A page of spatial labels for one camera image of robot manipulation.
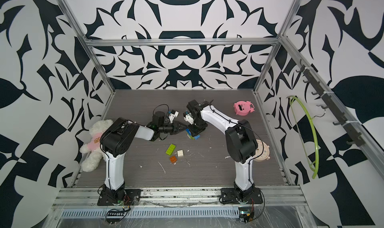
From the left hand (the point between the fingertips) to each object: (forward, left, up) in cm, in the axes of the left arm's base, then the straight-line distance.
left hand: (187, 125), depth 94 cm
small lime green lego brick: (-8, -2, -1) cm, 8 cm away
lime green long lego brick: (-13, +10, -5) cm, 18 cm away
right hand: (-5, -4, +1) cm, 6 cm away
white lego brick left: (-16, +5, -4) cm, 17 cm away
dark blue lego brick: (-10, -5, +2) cm, 11 cm away
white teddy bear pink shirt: (-13, +52, +1) cm, 53 cm away
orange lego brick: (-19, +9, -5) cm, 21 cm away
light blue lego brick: (-4, 0, 0) cm, 4 cm away
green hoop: (-35, -50, +18) cm, 63 cm away
